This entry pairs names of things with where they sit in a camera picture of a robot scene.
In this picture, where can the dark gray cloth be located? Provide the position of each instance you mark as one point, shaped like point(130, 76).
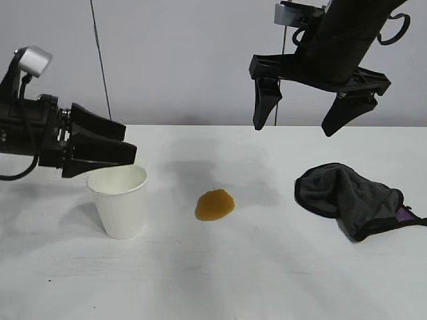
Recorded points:
point(347, 196)

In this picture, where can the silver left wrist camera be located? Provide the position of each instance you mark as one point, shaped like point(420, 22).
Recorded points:
point(35, 61)

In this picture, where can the brown liquid spill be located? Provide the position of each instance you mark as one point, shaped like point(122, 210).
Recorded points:
point(215, 206)

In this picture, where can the white paper cup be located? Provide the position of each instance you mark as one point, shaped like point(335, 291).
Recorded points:
point(123, 206)

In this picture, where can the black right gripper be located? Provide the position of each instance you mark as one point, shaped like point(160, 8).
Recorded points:
point(333, 56)

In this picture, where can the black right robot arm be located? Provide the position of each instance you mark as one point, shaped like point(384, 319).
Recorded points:
point(360, 16)

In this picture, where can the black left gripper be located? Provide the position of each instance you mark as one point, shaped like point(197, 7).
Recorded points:
point(43, 130)

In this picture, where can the black left camera mount bracket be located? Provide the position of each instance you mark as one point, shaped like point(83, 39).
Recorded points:
point(10, 83)

